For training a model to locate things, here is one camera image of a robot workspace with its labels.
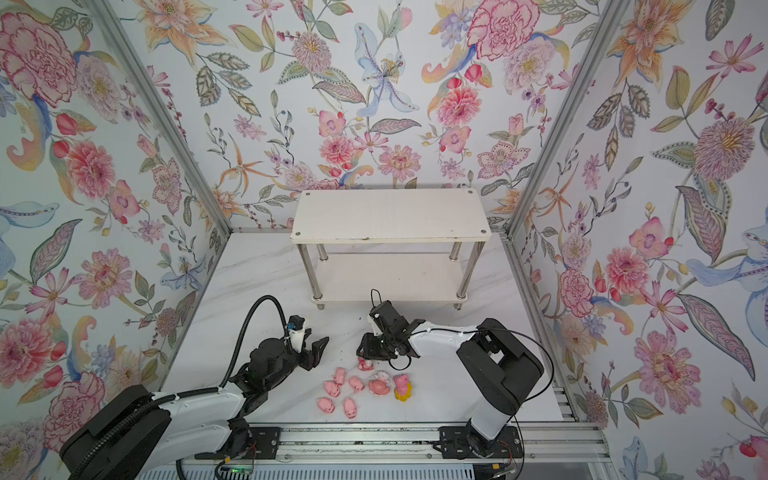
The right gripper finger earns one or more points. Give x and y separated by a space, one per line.
368 347
395 348

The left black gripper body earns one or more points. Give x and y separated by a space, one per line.
289 362

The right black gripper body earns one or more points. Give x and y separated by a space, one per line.
390 339

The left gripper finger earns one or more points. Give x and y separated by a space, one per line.
316 351
295 325

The pink bear with strawberry hat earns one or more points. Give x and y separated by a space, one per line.
365 365

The pink bear white bowl toy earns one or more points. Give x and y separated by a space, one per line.
379 384

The pink bear yellow flower toy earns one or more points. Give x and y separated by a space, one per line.
402 387

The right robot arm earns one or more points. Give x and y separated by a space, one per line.
502 368

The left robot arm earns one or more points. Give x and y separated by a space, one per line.
140 430

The white two-tier shelf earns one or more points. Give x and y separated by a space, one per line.
410 245

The small pink pig toy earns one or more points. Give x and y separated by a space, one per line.
339 377
350 408
326 405
356 384
332 389

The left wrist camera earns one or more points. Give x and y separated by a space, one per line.
297 342

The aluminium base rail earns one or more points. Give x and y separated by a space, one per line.
379 443

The left aluminium corner post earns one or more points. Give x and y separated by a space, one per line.
116 37

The aluminium corner post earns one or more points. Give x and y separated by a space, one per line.
606 26
116 37

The right aluminium corner post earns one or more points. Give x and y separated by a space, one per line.
606 26

